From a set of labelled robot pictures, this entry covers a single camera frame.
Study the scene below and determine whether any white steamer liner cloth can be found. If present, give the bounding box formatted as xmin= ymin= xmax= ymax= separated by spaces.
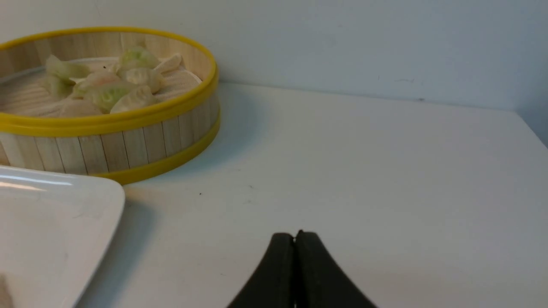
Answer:
xmin=1 ymin=58 xmax=201 ymax=118

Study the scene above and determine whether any white dumpling centre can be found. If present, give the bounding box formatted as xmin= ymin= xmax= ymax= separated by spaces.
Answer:
xmin=121 ymin=68 xmax=164 ymax=94

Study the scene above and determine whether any white square plate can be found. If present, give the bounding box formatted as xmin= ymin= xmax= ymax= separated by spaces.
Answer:
xmin=0 ymin=166 xmax=125 ymax=308

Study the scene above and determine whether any white dumpling right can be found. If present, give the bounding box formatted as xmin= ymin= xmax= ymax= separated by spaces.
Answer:
xmin=110 ymin=86 xmax=158 ymax=114

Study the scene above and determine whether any green dumpling far left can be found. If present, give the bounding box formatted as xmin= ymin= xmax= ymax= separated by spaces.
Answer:
xmin=45 ymin=55 xmax=91 ymax=80

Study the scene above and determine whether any green dumpling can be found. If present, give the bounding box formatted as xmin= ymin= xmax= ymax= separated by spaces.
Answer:
xmin=45 ymin=55 xmax=91 ymax=80
xmin=84 ymin=80 xmax=137 ymax=114
xmin=117 ymin=46 xmax=161 ymax=73
xmin=42 ymin=75 xmax=74 ymax=100

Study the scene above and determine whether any pink dumpling in steamer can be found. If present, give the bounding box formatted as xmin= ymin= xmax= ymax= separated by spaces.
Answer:
xmin=71 ymin=71 xmax=121 ymax=99

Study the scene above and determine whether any green dumpling left lower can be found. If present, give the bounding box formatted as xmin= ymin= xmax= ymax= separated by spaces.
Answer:
xmin=42 ymin=75 xmax=74 ymax=100

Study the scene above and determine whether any bamboo steamer basket yellow rim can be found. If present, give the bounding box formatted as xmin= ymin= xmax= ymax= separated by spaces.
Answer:
xmin=1 ymin=26 xmax=220 ymax=184

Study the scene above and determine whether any green dumpling back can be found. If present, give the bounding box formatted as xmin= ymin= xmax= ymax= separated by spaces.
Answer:
xmin=117 ymin=46 xmax=161 ymax=73

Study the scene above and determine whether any white dumpling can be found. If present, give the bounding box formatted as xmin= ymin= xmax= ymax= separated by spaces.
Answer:
xmin=110 ymin=86 xmax=158 ymax=114
xmin=121 ymin=68 xmax=164 ymax=94

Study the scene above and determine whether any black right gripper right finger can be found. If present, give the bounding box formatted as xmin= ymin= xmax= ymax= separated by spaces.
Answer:
xmin=294 ymin=230 xmax=376 ymax=308

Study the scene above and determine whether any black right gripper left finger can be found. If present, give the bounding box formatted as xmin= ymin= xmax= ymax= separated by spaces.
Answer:
xmin=229 ymin=233 xmax=295 ymax=308

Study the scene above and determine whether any green dumpling front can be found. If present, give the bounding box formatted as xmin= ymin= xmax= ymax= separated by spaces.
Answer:
xmin=84 ymin=80 xmax=137 ymax=114

